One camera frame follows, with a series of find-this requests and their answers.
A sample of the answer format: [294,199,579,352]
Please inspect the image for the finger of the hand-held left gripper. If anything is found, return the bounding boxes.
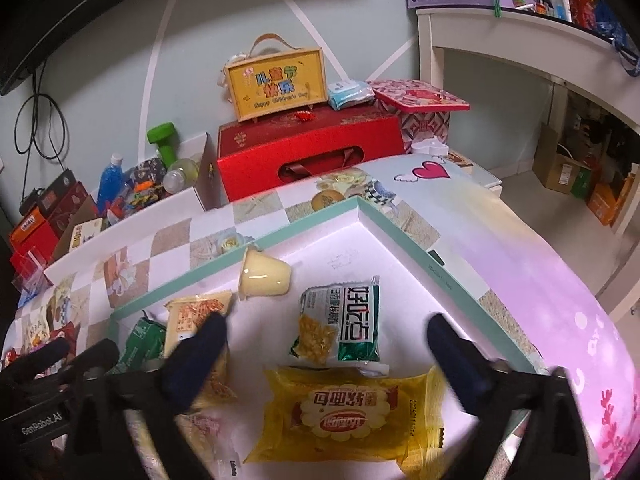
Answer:
[60,339,120,383]
[0,337,70,386]

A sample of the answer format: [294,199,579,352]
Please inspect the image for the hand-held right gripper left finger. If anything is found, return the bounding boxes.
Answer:
[65,312,231,480]

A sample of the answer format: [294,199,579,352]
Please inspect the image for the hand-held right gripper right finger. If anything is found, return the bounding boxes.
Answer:
[427,313,591,480]

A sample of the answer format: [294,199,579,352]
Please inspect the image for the cream orange bread packet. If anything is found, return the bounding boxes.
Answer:
[164,290,238,413]

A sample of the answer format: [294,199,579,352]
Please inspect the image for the large clear bread bag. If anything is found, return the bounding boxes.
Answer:
[177,410,236,480]

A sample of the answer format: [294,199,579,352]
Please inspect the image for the yellow pudding cup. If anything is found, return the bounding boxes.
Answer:
[239,247,293,301]

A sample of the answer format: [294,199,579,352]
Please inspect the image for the teal shallow tray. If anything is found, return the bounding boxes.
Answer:
[107,196,546,480]

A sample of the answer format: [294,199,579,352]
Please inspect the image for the white green corn snack packet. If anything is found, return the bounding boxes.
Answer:
[289,275,391,378]

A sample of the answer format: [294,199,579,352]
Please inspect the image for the yellow bread packet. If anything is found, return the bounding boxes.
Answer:
[242,365,448,478]

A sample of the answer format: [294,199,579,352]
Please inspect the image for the clear acrylic box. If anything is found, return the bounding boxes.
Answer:
[11,247,53,296]

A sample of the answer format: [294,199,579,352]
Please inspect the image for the red cardboard box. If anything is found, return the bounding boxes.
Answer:
[9,220,61,266]

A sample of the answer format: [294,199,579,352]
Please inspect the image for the yellow white small box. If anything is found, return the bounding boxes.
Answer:
[67,219,103,253]

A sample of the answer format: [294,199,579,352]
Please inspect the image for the white storage box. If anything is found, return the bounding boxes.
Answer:
[44,132,223,286]

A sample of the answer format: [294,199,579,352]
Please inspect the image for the orange flat box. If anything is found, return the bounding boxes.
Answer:
[10,212,46,241]

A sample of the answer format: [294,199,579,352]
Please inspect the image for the black power adapter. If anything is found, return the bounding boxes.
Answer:
[19,187,43,213]

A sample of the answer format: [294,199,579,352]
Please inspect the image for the red and black boxes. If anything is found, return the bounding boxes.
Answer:
[37,169,91,231]

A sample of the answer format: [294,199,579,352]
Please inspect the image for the blue bottle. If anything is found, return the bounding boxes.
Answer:
[96,154,125,213]

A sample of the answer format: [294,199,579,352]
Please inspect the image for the colourful toy heap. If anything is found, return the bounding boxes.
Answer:
[107,157,168,221]

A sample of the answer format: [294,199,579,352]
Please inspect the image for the clear plastic bottle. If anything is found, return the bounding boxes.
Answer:
[162,158,203,195]

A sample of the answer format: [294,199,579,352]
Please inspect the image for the white heart-shaped dish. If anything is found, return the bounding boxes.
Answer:
[410,137,448,157]

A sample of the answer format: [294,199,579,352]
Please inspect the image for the orange carton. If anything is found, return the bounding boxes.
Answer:
[587,160,640,226]

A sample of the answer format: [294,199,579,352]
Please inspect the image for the brown cardboard carton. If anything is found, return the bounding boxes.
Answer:
[532,122,593,195]

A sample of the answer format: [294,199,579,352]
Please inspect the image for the green dumbbell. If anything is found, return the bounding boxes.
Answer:
[146,124,181,166]

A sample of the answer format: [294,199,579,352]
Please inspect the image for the large red gift box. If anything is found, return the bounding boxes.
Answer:
[216,107,407,203]

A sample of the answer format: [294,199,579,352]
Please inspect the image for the red patterned lidded box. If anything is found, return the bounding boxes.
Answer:
[365,79,471,153]

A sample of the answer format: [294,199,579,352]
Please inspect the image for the yellow carry box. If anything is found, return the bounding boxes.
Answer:
[217,34,328,123]

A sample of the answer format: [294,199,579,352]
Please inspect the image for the tissue packet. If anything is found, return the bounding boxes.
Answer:
[326,80,376,111]

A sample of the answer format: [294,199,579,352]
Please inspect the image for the white desk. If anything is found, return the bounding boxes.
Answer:
[416,2,640,241]

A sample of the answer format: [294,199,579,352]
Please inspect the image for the black television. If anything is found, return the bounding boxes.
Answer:
[0,0,166,96]

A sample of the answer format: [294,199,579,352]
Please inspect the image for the pile of colourful sundries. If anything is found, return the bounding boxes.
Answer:
[480,0,640,76]

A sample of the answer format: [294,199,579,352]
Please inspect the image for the black cable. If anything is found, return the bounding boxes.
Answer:
[14,92,68,201]

